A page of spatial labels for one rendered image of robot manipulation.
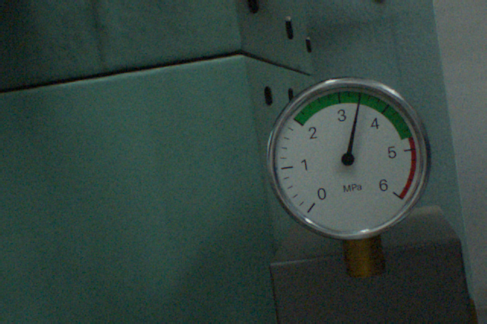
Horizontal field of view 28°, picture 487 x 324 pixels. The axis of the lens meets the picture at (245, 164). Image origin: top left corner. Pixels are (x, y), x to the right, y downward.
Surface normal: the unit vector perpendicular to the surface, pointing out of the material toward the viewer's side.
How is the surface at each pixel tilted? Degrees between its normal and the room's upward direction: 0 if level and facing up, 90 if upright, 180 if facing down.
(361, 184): 90
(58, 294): 90
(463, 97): 90
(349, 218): 90
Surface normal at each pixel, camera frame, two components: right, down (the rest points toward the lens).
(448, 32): -0.16, 0.07
